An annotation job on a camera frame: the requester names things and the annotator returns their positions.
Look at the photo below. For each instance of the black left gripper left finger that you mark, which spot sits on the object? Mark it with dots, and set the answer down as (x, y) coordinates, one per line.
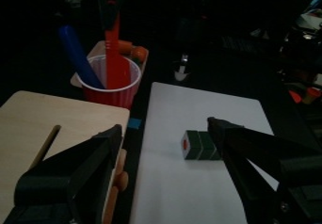
(68, 174)

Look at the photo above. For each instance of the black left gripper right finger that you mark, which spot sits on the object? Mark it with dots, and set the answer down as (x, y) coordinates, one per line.
(260, 162)

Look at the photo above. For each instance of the red plastic toy knife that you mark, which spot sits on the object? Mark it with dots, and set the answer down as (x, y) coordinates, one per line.
(116, 61)

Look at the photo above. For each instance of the orange toy carrot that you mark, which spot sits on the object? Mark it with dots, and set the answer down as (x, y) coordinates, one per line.
(121, 179)

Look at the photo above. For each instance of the orange toy cylinder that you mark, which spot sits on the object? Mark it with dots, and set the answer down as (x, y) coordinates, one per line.
(125, 46)

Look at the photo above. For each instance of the green toy sushi roll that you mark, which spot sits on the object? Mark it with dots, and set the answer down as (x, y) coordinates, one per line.
(201, 145)

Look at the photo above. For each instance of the orange and green toy food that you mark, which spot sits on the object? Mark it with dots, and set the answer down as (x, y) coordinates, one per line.
(140, 53)

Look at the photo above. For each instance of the wooden cutting board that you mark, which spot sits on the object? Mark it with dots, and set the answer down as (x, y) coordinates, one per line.
(64, 115)

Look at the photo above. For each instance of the white cutting board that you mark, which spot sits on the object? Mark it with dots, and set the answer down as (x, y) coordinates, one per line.
(176, 190)

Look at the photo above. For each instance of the red toy piece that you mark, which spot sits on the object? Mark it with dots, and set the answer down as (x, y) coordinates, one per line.
(296, 96)

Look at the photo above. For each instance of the small blue block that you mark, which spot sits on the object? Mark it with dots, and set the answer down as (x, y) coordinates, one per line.
(134, 123)

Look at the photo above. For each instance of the orange toy piece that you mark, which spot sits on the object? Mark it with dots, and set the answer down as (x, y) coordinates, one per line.
(312, 95)

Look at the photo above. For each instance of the red plastic cup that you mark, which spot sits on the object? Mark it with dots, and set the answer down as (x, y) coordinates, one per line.
(113, 96)

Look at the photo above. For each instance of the white and blue background gear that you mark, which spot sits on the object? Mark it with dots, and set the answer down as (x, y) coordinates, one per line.
(311, 14)

